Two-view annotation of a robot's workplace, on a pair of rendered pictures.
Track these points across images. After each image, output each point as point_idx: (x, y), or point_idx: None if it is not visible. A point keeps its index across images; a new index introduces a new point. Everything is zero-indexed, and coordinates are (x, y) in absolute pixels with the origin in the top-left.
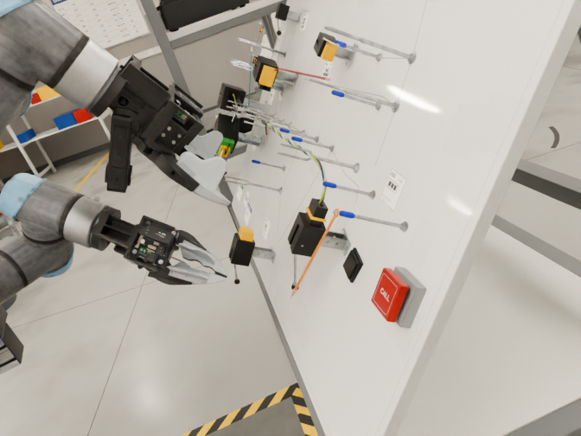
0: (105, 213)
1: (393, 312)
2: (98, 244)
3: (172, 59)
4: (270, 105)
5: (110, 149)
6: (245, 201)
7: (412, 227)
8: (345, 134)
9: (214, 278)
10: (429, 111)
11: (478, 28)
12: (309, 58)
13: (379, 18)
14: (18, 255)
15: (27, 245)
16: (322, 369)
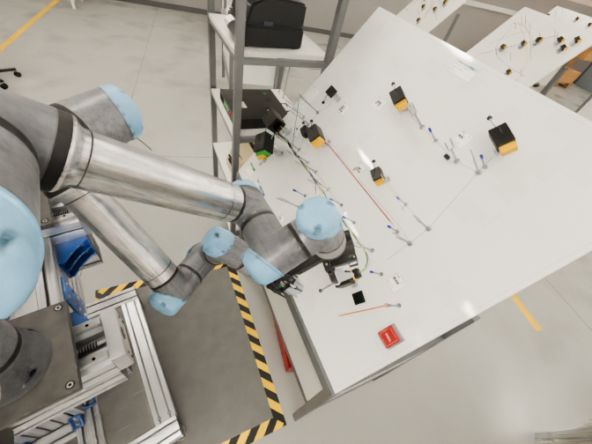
0: None
1: (390, 346)
2: None
3: (240, 71)
4: (294, 135)
5: (310, 264)
6: (257, 182)
7: (403, 309)
8: (366, 224)
9: (297, 292)
10: (430, 265)
11: (472, 254)
12: (344, 143)
13: (411, 181)
14: (202, 271)
15: (205, 263)
16: (322, 329)
